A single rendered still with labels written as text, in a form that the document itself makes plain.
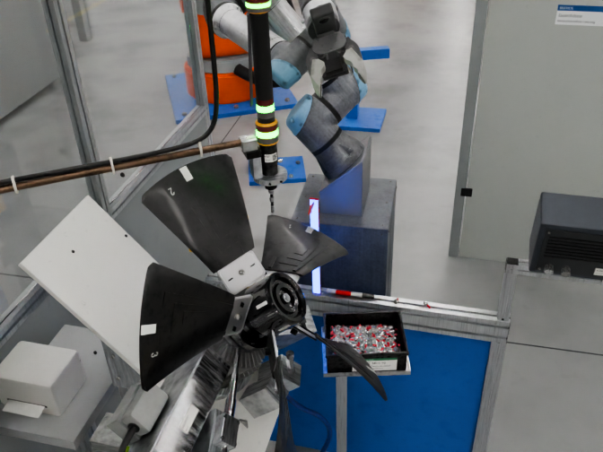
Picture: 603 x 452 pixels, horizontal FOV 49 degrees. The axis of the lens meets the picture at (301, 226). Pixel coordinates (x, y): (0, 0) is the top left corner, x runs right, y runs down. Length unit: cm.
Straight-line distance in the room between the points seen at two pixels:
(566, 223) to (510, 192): 170
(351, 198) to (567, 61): 140
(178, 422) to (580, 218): 103
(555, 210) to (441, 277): 179
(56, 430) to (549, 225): 127
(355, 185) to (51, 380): 99
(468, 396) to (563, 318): 125
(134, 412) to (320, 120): 104
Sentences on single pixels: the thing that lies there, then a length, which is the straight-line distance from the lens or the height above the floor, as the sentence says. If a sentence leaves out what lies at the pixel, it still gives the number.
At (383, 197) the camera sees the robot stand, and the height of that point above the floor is 100.
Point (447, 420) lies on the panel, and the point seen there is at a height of 40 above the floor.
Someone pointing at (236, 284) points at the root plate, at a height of 123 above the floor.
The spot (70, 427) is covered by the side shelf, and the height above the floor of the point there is 86.
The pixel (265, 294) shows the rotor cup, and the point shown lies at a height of 125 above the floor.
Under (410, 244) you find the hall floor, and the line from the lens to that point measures 366.
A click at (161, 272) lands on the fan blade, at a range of 120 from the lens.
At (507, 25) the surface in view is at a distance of 305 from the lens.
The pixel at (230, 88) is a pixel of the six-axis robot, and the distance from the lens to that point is 521.
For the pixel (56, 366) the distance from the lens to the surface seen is 175.
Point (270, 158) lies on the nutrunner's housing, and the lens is 132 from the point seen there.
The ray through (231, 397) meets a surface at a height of 110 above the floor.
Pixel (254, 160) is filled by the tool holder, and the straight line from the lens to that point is 132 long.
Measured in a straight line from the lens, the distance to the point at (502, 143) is 326.
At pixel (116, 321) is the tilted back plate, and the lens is 147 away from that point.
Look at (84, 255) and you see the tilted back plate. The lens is 150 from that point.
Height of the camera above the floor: 213
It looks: 34 degrees down
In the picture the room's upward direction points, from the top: 2 degrees counter-clockwise
